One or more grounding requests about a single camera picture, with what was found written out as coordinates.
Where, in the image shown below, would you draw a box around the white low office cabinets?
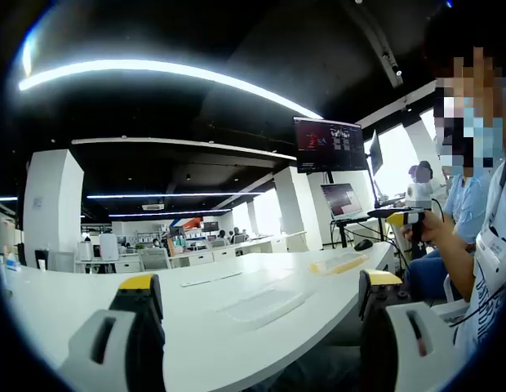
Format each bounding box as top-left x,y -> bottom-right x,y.
171,230 -> 309,269

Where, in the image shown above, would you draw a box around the person in light blue shirt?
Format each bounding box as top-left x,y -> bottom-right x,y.
442,161 -> 506,371

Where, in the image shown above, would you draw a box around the grey mesh office chair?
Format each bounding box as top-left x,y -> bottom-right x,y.
137,247 -> 173,271

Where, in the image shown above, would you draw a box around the clear plastic storage box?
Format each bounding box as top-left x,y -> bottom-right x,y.
217,281 -> 319,332

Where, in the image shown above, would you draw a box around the large dark wall monitor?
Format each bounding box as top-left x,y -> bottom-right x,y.
293,116 -> 369,175

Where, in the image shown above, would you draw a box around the person's right hand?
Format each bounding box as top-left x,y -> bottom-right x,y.
399,212 -> 458,248

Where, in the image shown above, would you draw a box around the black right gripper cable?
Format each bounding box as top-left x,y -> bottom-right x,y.
428,198 -> 446,224

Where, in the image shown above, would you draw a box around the person's blue jeans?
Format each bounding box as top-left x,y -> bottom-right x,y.
403,249 -> 456,305

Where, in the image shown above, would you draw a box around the long curved ceiling light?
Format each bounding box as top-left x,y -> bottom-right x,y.
18,59 -> 324,121

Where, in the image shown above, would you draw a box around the open laptop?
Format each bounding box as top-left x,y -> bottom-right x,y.
320,182 -> 365,221

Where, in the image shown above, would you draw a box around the white chair with armrest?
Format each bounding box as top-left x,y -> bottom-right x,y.
428,272 -> 469,328

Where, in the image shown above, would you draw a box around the white box air purifier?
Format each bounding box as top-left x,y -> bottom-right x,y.
98,233 -> 118,262

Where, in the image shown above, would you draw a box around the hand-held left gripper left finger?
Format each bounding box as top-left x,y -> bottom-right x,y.
59,274 -> 166,392

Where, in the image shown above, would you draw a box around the white chest device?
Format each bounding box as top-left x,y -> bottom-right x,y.
476,226 -> 506,265

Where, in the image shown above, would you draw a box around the black laptop stand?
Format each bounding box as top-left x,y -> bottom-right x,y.
329,215 -> 381,251

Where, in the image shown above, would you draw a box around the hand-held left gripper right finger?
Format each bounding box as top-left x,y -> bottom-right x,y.
357,269 -> 458,392

